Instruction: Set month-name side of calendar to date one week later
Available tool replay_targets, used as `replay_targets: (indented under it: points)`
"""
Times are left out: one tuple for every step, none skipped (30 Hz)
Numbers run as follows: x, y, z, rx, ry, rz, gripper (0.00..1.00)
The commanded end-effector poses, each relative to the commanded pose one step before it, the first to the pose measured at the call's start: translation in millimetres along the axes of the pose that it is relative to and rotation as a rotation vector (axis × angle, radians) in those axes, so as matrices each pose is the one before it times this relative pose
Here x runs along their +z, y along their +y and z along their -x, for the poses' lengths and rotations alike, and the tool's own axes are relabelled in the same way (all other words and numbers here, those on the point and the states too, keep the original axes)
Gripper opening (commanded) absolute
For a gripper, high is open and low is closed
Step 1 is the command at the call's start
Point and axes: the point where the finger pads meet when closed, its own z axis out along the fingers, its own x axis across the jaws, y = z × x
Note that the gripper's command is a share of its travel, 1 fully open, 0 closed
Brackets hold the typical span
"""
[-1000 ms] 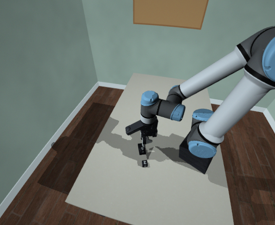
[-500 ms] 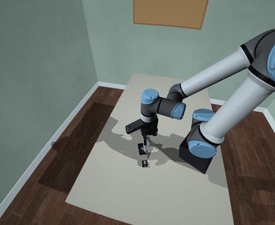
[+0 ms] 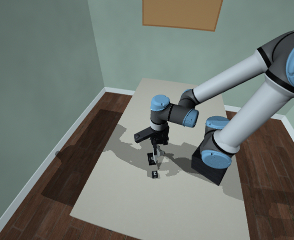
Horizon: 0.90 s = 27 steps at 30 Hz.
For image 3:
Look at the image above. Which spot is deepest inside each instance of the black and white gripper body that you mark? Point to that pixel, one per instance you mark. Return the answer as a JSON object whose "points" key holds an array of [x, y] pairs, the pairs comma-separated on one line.
{"points": [[161, 137]]}

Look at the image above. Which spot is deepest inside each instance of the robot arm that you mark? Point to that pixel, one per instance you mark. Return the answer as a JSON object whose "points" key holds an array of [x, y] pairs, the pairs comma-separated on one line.
{"points": [[223, 136]]}

